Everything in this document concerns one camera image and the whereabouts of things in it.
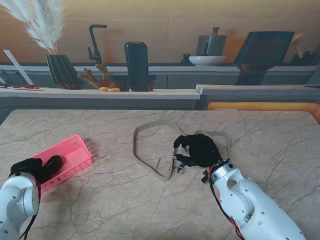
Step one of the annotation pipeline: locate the red black arm cable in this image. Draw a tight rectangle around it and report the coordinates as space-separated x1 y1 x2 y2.
19 183 42 240
208 166 247 240

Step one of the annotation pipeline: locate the red black left arm cable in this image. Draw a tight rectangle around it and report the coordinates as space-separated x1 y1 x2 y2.
19 183 42 240

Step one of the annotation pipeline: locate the printed kitchen scene backdrop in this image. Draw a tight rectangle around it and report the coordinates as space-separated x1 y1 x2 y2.
0 0 320 111

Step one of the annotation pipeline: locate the dark brown braided belt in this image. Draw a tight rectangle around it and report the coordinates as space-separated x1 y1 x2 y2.
42 154 63 173

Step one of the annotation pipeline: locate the red black right arm cable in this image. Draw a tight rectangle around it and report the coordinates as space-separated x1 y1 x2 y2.
208 166 247 240

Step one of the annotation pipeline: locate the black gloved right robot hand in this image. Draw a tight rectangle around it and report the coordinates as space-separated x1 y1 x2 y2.
173 133 224 169

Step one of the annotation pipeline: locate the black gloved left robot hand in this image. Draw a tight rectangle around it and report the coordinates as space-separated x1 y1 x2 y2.
9 158 60 185

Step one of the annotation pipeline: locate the tan braided belt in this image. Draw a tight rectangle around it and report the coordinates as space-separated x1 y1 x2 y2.
133 119 187 182

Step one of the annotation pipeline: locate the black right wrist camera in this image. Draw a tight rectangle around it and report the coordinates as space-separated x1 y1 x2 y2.
201 169 212 186

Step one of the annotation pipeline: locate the pink plastic storage basket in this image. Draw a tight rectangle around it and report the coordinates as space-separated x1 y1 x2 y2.
23 134 94 195

